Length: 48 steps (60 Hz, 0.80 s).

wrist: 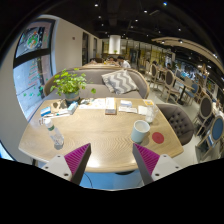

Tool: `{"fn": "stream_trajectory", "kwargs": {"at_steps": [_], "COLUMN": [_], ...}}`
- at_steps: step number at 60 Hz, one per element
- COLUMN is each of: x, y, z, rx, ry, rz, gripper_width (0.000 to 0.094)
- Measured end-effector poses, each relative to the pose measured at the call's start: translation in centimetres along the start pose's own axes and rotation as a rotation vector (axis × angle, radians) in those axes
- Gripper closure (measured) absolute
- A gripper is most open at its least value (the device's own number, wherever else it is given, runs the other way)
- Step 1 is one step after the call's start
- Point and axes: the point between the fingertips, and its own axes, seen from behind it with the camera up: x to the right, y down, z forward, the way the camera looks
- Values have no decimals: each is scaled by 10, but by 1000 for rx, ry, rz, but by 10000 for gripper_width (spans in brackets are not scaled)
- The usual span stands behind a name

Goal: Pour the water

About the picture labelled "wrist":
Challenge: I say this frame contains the red round coaster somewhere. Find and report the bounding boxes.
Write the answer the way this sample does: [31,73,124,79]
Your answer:
[152,132,164,144]

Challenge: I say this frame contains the grey back wooden chair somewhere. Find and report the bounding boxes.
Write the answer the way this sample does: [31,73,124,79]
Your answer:
[162,70,179,99]

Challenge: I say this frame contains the grey upholstered sofa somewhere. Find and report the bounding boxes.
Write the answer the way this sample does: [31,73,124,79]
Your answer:
[43,65,151,101]

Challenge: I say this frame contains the white cylindrical pendant lamp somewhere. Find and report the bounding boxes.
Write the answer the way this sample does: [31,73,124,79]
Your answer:
[109,35,121,54]

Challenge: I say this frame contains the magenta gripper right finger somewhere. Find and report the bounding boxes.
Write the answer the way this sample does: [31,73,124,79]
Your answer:
[132,143,160,185]

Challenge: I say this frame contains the white paper sheets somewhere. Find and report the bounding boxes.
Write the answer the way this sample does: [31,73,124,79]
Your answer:
[79,98,105,109]

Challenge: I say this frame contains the grey chevron pillow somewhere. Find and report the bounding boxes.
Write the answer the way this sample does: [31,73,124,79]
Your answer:
[102,70,138,95]

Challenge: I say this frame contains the wall poster frame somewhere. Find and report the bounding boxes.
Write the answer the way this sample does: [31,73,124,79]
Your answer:
[15,19,55,58]

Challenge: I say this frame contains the blue white box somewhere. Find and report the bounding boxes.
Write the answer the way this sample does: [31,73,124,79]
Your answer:
[40,106,51,117]

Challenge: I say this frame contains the stacked books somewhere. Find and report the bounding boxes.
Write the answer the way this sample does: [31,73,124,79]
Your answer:
[105,97,116,115]

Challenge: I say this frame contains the light blue paper cup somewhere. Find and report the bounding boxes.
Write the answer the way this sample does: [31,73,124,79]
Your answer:
[131,120,150,143]

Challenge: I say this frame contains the blue seat wooden chair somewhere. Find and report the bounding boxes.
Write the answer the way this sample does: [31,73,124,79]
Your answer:
[195,116,224,161]

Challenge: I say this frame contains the clear plastic water bottle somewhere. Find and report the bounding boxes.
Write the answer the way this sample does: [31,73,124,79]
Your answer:
[44,118,64,147]

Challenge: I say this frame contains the person in white shirt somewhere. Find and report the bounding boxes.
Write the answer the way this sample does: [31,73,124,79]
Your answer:
[117,56,130,68]

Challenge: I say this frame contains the white tissue pack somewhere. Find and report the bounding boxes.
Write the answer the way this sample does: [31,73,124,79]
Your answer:
[120,100,132,107]

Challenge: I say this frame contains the clear drinking glass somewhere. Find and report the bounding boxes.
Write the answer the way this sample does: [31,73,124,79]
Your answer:
[145,105,158,123]

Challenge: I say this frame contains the green potted plant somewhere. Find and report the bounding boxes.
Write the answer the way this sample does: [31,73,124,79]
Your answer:
[50,68,89,102]

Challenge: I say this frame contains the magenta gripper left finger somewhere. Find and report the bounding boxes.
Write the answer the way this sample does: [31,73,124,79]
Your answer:
[64,143,91,185]

